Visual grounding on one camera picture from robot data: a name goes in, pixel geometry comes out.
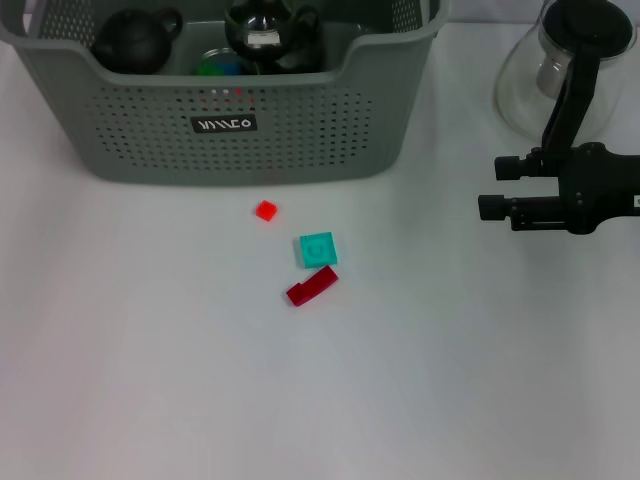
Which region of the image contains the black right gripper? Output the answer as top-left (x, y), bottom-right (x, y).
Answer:
top-left (477, 142), bottom-right (640, 236)

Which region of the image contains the dark red building block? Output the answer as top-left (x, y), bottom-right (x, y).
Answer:
top-left (286, 265), bottom-right (340, 308)

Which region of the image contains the teal square building block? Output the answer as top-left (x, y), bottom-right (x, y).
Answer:
top-left (298, 232), bottom-right (339, 270)

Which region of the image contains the grey-green perforated storage bin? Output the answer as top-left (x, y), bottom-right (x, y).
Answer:
top-left (0, 0), bottom-right (451, 187)

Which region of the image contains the black clay teapot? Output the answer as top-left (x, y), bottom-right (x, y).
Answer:
top-left (91, 5), bottom-right (185, 75)

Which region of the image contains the glass teapot with black handle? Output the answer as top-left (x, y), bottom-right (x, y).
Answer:
top-left (493, 0), bottom-right (637, 154)

